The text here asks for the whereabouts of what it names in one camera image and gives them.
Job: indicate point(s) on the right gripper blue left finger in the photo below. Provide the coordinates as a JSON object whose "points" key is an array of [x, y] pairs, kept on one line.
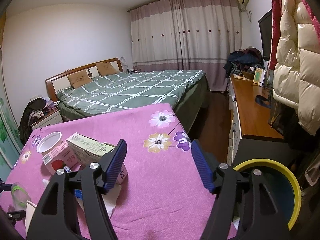
{"points": [[112, 163]]}

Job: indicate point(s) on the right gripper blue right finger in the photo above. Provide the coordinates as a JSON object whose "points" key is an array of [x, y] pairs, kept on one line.
{"points": [[203, 165]]}

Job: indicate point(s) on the green beige cardboard box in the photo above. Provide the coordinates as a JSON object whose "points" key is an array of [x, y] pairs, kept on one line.
{"points": [[88, 150]]}

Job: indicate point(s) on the yellow rimmed trash bin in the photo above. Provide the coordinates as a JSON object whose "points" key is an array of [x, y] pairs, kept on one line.
{"points": [[283, 183]]}

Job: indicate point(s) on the white paper tissue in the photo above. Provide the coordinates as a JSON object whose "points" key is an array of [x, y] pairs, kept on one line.
{"points": [[109, 199]]}

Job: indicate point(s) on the pink floral table cloth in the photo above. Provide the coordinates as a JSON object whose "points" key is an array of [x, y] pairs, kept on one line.
{"points": [[162, 196]]}

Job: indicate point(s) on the pink strawberry milk carton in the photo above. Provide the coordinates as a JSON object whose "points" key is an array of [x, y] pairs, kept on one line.
{"points": [[59, 157]]}

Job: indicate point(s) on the white yogurt cup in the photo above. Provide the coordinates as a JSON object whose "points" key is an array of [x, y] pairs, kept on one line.
{"points": [[49, 142]]}

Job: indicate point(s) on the wooden long cabinet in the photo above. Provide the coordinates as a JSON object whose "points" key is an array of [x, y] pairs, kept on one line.
{"points": [[250, 134]]}

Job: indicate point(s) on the white nightstand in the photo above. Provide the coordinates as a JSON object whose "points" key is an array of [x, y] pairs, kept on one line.
{"points": [[51, 118]]}

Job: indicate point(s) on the wooden bed with headboard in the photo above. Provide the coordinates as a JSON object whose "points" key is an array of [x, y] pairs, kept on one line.
{"points": [[186, 110]]}

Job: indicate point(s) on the green plaid bed cover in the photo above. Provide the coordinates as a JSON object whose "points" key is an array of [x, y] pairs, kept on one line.
{"points": [[117, 92]]}

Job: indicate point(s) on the brown left pillow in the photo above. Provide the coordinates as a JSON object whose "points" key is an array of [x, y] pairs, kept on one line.
{"points": [[78, 79]]}

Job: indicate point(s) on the brown pillow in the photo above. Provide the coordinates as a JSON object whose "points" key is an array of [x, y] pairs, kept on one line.
{"points": [[106, 68], [78, 79]]}

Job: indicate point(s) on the black clothes pile on nightstand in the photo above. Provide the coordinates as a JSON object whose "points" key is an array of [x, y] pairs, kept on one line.
{"points": [[32, 107]]}

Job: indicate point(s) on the brown right pillow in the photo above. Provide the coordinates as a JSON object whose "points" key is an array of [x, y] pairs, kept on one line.
{"points": [[106, 68]]}

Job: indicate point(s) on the clear plastic bottle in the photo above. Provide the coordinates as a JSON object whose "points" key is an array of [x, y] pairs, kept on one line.
{"points": [[19, 197]]}

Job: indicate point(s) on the sliding wardrobe door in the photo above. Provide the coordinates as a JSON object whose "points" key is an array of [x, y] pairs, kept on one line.
{"points": [[10, 142]]}

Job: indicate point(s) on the dark clothes pile on cabinet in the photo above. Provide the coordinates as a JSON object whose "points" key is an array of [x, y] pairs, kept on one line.
{"points": [[244, 60]]}

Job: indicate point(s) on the cream puffer jacket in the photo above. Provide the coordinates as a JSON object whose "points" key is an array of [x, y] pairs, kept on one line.
{"points": [[296, 75]]}

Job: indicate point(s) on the pink white curtain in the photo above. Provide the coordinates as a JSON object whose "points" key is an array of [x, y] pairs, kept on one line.
{"points": [[186, 35]]}

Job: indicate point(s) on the black television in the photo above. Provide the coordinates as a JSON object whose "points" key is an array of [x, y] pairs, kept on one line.
{"points": [[265, 26]]}

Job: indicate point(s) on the red hanging garment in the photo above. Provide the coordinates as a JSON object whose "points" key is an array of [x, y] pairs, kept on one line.
{"points": [[276, 16]]}

